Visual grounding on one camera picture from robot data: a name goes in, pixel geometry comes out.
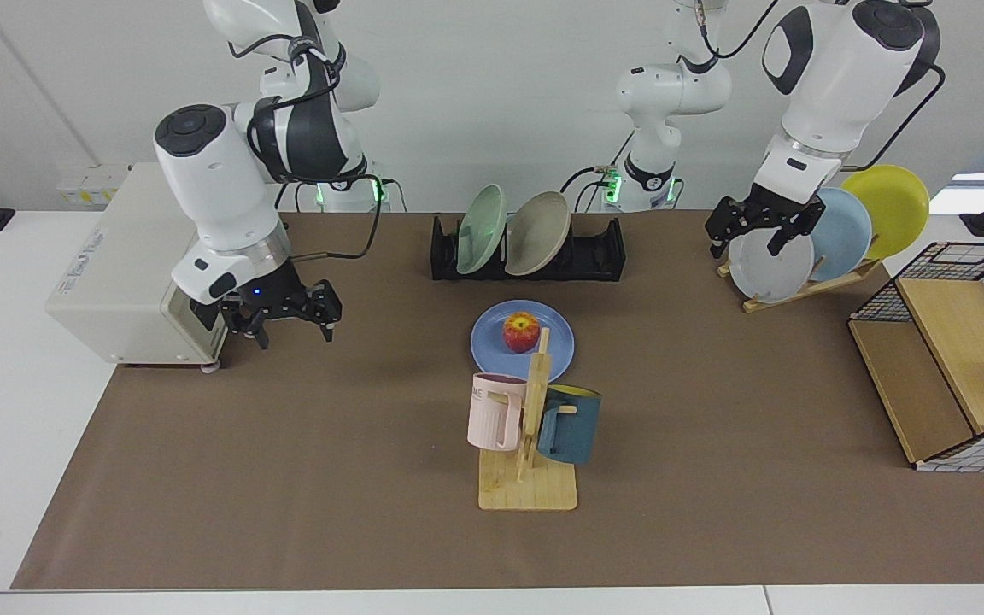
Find brown table cloth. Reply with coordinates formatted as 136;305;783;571
11;210;984;591

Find pale green plate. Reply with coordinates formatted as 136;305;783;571
455;184;510;276

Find yellow plate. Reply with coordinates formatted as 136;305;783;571
840;164;931;261

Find pale toaster oven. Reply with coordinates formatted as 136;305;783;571
45;162;232;372

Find dark blue mug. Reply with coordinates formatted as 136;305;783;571
536;384;602;466

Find black dish rack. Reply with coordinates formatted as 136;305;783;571
430;214;627;283

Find wooden plate stand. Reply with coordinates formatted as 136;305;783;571
717;256;884;313

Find grey white plate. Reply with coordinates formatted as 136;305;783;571
728;224;816;305

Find light blue plate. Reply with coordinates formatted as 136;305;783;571
804;188;873;283

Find wooden cup stand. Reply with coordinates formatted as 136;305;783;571
477;327;579;512

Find wire basket with wooden floor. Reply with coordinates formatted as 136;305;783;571
848;242;984;473

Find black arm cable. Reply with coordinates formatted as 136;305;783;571
274;171;384;260
842;64;947;172

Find pink mug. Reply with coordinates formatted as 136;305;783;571
467;372;529;451

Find white wall socket boxes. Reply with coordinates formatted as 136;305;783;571
56;165;130;208

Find red yellow apple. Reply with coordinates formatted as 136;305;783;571
503;312;541;354

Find beige plate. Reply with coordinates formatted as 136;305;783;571
503;190;572;277

